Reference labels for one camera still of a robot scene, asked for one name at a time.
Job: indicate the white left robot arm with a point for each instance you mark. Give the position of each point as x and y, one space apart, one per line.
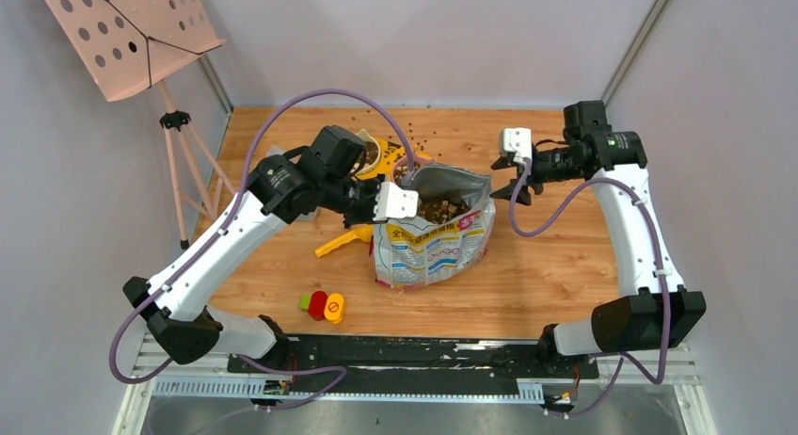
279 190

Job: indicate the red yellow green toy block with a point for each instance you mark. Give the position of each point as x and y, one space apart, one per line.
321 305

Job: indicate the translucent blue plastic container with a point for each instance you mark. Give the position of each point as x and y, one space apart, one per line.
305 217

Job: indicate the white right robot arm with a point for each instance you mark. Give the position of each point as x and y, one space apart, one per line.
654 309

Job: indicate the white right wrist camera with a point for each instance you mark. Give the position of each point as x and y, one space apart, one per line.
517 140

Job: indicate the cream cat-ear bowl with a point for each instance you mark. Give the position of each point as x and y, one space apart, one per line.
365 136

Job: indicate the pink perforated music stand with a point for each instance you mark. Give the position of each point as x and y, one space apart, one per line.
130 46

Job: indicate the pet food bag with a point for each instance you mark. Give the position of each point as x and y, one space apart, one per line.
454 219

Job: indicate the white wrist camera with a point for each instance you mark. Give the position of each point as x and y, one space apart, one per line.
392 201
517 140

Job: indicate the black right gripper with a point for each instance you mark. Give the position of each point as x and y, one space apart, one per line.
523 195

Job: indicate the pink cat-ear bowl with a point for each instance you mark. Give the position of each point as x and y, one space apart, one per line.
401 168

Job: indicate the yellow plastic scoop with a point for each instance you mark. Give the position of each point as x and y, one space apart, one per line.
363 233

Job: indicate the brown kibble in cream bowl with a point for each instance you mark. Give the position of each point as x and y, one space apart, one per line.
372 155

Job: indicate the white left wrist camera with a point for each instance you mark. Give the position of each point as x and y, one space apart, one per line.
392 201

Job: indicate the spilled kibble on table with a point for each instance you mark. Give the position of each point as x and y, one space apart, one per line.
420 136

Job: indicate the aluminium frame rail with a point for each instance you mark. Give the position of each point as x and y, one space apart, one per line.
222 375

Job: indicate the yellow double pet bowl tray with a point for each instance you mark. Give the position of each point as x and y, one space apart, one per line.
391 153

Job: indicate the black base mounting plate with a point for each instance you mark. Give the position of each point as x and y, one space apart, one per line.
421 366

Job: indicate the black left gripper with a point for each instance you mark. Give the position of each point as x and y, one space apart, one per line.
364 201

